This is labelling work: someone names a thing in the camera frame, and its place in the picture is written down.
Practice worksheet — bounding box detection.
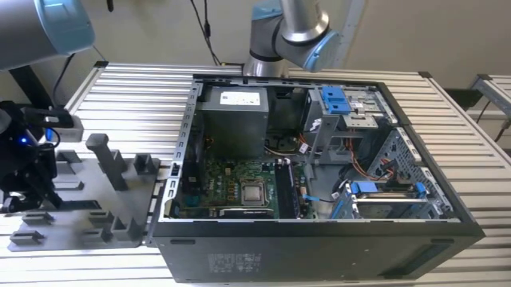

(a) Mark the orange wire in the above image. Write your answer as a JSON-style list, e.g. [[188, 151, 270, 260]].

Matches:
[[346, 136, 395, 182]]

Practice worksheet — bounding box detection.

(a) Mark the thin black cable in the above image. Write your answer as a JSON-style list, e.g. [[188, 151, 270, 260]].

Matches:
[[190, 0, 224, 66]]

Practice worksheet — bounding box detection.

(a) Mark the blue disk carrier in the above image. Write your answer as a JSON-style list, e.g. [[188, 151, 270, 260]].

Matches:
[[334, 180, 439, 221]]

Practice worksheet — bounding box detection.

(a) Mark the grey plastic parts rack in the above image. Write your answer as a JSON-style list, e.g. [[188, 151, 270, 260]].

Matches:
[[7, 133, 163, 252]]

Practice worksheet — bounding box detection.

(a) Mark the metal CPU socket cover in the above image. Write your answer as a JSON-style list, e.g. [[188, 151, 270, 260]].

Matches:
[[238, 178, 268, 207]]

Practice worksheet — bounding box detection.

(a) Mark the silver CPU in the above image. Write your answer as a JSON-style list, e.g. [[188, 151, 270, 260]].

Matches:
[[244, 185, 264, 202]]

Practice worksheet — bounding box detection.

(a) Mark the grey metal drive cage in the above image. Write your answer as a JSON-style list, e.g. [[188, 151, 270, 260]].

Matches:
[[303, 85, 397, 166]]

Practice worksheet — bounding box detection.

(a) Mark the black case fan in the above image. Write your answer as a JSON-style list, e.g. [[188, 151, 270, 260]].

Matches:
[[186, 124, 207, 194]]

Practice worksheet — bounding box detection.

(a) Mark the black power cable bundle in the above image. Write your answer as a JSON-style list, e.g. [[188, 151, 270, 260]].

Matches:
[[263, 130, 311, 156]]

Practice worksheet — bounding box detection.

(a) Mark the black PC case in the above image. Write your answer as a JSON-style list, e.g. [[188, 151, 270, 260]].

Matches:
[[146, 73, 486, 283]]

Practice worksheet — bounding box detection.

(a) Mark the blue plastic drive latch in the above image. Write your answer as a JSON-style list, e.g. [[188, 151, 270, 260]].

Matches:
[[322, 86, 347, 102], [326, 100, 351, 117]]

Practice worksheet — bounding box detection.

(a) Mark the black box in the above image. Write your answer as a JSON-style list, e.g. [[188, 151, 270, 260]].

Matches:
[[443, 87, 485, 114]]

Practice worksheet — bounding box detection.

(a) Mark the green motherboard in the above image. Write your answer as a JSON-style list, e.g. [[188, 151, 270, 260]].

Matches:
[[175, 158, 316, 219]]

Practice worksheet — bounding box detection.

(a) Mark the black graphics card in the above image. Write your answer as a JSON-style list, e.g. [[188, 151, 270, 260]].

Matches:
[[218, 207, 278, 221]]

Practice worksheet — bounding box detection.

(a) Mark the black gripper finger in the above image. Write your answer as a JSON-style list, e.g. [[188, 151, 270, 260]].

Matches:
[[0, 190, 42, 215], [35, 177, 64, 210]]

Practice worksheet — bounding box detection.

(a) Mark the metal slat side table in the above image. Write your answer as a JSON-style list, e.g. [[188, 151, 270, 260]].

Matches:
[[465, 74, 511, 120]]

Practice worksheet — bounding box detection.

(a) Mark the silver hard disk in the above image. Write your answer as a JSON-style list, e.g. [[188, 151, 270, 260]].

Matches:
[[356, 197, 405, 219]]

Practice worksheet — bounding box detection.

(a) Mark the grey power supply unit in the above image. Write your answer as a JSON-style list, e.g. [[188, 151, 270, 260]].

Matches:
[[198, 86, 272, 159]]

